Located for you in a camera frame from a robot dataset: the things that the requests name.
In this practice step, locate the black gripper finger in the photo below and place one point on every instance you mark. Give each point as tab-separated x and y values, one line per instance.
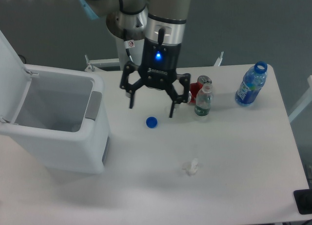
128	69
178	90

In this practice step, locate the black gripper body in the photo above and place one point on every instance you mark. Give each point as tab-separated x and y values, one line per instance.
158	66

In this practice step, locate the white push-lid trash can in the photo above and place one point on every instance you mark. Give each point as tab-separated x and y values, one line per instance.
57	115

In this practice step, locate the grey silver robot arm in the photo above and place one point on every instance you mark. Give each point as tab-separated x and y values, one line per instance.
160	24

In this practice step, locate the crushed red soda can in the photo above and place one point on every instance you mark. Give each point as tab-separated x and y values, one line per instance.
195	87

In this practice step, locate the clear green-label plastic bottle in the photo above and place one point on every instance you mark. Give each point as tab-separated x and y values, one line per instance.
203	100

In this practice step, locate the blue bottle cap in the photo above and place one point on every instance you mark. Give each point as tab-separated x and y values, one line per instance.
151	122

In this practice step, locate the blue plastic drink bottle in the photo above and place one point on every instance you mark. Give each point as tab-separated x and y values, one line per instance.
252	82

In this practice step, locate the crumpled white tissue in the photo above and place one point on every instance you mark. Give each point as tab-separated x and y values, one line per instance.
191	167

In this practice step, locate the black device at table edge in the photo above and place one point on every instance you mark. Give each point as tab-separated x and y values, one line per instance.
303	199

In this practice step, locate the white frame at right edge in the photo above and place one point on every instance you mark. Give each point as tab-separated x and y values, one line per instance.
302	102

